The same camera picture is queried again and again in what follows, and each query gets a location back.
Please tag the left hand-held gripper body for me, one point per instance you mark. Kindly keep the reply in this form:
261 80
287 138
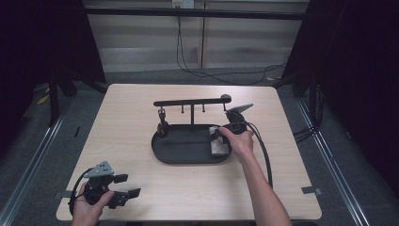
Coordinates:
98 191

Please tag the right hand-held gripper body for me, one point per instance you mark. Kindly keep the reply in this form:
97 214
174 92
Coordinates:
236 124

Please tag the beige patterned key pouch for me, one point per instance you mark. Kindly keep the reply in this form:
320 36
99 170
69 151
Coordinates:
219 149

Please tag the black key rack with tray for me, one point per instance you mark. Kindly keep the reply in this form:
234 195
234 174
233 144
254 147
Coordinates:
188 147

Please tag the black car key fob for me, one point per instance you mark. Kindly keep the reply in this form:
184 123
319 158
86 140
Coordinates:
162 127

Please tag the person's right hand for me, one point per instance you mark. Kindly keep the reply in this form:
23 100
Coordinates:
241 144

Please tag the person's left hand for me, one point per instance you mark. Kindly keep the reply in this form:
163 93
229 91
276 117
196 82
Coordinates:
87 213

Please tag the grey tape strip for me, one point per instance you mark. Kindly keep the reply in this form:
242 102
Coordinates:
311 190
62 194

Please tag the black metal stand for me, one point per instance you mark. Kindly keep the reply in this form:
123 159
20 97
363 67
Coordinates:
54 100

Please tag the yellow tape piece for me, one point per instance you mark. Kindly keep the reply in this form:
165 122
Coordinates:
42 99

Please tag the black curtain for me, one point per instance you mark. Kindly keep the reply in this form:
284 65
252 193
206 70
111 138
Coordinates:
357 78
37 47

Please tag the metal floor rail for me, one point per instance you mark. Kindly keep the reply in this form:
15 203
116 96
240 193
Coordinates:
34 160
332 163

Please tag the black horizontal frame bar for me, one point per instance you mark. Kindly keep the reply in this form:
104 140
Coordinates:
194 13

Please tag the white wall outlet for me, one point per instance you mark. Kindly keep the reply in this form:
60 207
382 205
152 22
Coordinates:
183 3

